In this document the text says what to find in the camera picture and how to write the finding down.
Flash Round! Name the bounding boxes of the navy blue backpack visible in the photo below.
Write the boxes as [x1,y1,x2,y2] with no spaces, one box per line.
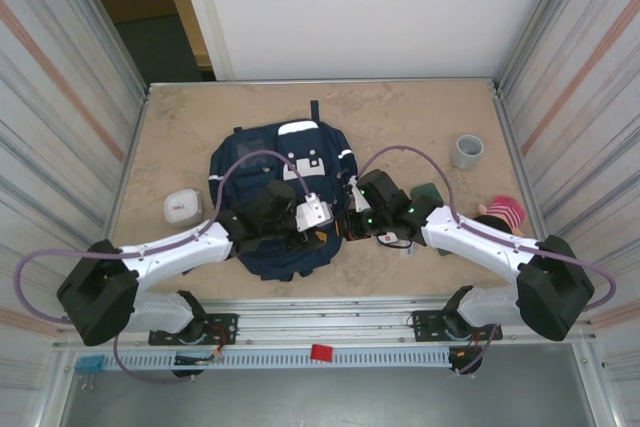
[207,99,360,283]

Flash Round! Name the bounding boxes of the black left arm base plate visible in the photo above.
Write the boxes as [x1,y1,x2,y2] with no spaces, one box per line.
[148,312,239,346]

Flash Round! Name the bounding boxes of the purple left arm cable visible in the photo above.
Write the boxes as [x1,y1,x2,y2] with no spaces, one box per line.
[13,149,319,386]

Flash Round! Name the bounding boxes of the grey plastic cup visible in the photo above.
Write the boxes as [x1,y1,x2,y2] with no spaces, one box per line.
[453,134,485,171]

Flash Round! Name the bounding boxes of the translucent striped side panel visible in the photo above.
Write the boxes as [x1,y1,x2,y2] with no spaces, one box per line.
[0,0,151,398]
[492,0,640,378]

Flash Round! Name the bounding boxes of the white round container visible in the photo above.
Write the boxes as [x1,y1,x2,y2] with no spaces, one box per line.
[163,187,205,226]

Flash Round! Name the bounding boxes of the arm base wires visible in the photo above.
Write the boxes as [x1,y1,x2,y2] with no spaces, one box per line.
[172,324,236,368]
[447,326,494,376]

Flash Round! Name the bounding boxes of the left arm base wires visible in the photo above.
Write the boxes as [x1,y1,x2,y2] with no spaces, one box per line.
[172,324,236,368]

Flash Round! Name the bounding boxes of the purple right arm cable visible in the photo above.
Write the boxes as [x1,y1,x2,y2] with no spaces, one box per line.
[355,145,617,376]

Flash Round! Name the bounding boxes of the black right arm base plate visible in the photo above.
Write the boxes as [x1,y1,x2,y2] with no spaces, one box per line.
[410,307,501,343]

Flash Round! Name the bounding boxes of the grey slotted cable duct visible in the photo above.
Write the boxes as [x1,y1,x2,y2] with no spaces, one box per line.
[108,349,454,373]

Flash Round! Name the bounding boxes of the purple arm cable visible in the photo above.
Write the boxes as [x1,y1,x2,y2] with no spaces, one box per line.
[355,145,617,376]
[13,149,319,386]

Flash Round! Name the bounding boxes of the blue binder clip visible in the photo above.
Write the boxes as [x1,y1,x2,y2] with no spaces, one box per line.
[74,354,106,391]

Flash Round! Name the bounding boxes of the pink plush doll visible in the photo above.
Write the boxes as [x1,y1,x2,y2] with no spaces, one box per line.
[472,196,527,238]

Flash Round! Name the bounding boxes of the right arm base wires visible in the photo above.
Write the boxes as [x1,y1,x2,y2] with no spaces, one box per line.
[447,326,494,376]

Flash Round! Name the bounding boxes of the thin aluminium edge rail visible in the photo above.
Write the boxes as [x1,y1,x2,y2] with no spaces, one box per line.
[148,77,501,89]

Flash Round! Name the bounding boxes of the wide aluminium table rail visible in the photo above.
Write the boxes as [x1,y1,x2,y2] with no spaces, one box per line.
[58,296,599,348]

